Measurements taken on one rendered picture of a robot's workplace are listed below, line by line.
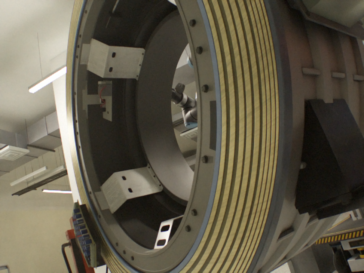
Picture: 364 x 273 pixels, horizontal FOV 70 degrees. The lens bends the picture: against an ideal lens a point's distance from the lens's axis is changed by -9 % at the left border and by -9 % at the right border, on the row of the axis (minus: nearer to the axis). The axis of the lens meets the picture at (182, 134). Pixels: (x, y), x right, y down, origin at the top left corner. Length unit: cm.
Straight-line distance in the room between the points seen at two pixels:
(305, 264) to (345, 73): 183
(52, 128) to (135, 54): 553
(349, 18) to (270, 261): 60
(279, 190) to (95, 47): 118
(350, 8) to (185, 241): 64
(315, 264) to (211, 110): 188
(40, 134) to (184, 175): 590
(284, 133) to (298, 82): 13
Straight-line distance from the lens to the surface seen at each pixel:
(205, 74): 59
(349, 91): 73
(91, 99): 155
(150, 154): 149
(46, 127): 702
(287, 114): 45
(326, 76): 64
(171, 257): 83
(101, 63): 145
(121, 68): 148
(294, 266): 198
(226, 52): 53
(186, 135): 883
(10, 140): 709
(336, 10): 63
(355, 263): 212
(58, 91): 525
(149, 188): 138
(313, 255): 230
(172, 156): 153
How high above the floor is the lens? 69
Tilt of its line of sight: 18 degrees up
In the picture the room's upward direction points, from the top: 19 degrees counter-clockwise
